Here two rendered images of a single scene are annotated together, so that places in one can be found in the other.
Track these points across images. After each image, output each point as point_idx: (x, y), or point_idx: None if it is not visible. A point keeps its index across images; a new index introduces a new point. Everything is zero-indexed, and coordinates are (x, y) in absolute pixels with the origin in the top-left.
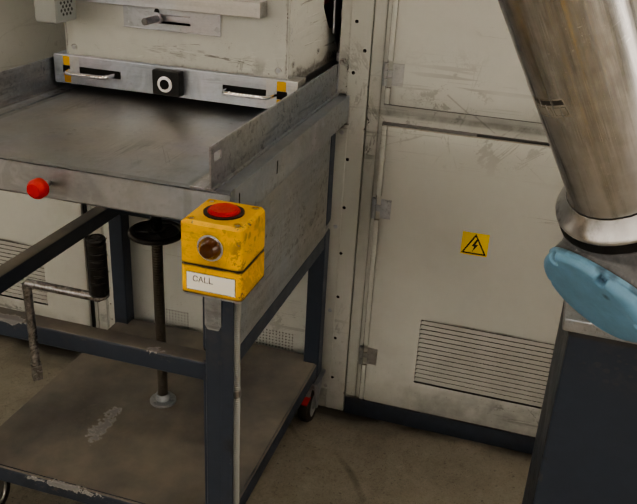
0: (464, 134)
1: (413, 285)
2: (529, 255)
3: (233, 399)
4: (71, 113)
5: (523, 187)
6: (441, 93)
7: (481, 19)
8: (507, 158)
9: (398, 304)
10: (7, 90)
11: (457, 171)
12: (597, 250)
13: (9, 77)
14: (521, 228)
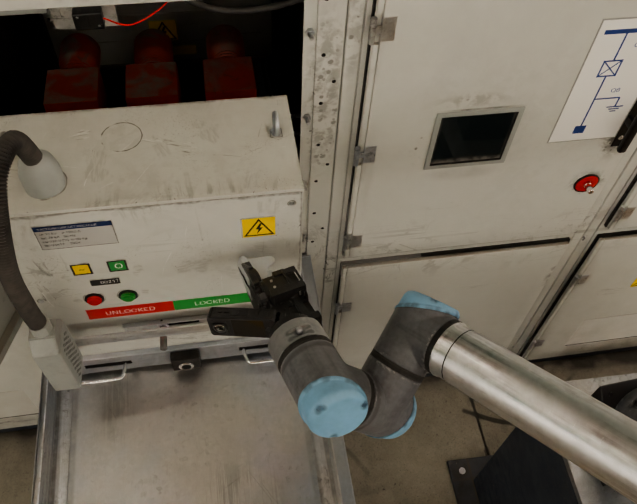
0: (411, 257)
1: (369, 334)
2: (458, 303)
3: None
4: (122, 436)
5: (456, 275)
6: (394, 244)
7: (430, 200)
8: (446, 265)
9: (357, 344)
10: (49, 443)
11: (405, 278)
12: None
13: (46, 434)
14: (453, 293)
